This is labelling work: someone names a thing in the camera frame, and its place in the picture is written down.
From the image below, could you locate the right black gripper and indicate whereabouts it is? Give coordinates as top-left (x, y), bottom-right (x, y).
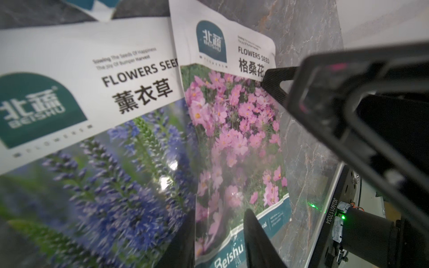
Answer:
top-left (288, 42), bottom-right (429, 233)

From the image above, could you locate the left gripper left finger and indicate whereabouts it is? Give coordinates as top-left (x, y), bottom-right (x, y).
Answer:
top-left (155, 209), bottom-right (196, 268)

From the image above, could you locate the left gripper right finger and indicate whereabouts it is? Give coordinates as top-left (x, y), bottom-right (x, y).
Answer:
top-left (244, 209), bottom-right (287, 268)

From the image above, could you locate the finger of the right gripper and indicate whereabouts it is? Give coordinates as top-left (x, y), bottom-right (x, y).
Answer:
top-left (261, 67), bottom-right (298, 107)

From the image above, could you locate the pink cosmos seed packet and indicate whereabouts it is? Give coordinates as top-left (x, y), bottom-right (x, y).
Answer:
top-left (169, 1), bottom-right (291, 268)
top-left (62, 0), bottom-right (121, 22)

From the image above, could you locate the lavender seed packet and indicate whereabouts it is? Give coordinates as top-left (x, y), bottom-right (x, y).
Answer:
top-left (1, 17), bottom-right (196, 268)

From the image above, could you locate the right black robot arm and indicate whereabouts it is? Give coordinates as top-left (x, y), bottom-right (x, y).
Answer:
top-left (261, 41), bottom-right (429, 268)

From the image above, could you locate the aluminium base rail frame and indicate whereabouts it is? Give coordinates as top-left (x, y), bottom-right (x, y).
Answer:
top-left (305, 162), bottom-right (360, 268)

